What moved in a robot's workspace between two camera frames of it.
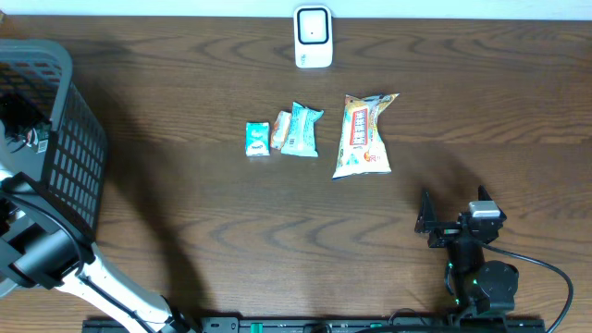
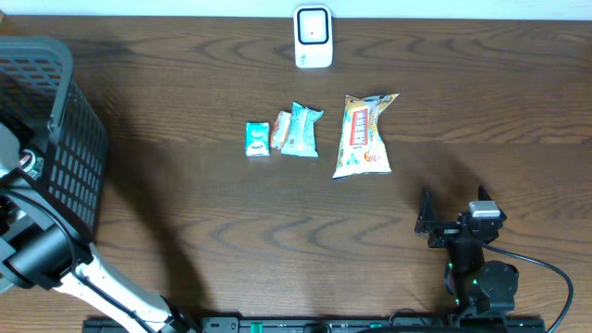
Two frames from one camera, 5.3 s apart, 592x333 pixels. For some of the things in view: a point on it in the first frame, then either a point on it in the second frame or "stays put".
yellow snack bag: [362, 147] stays put
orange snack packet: [281, 129] stays put
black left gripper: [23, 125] → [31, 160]
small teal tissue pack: [257, 139] stays put
